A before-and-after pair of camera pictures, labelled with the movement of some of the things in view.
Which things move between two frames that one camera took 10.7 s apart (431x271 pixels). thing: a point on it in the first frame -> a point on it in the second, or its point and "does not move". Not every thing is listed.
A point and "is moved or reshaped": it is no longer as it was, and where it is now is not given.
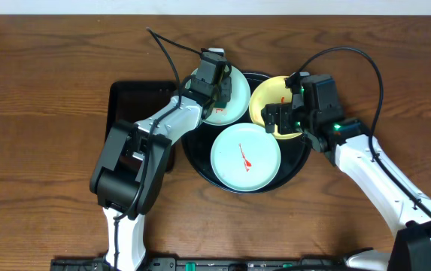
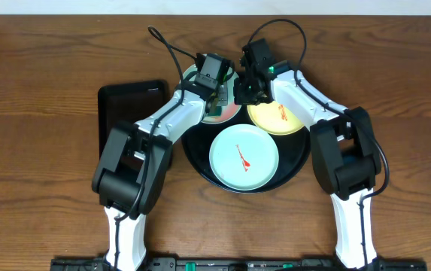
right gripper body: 299,109 -> 247,94
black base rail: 207,264 does not move
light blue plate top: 236,108 is moved or reshaped
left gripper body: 225,89 does not move
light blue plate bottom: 245,156 does not move
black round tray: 196,144 does not move
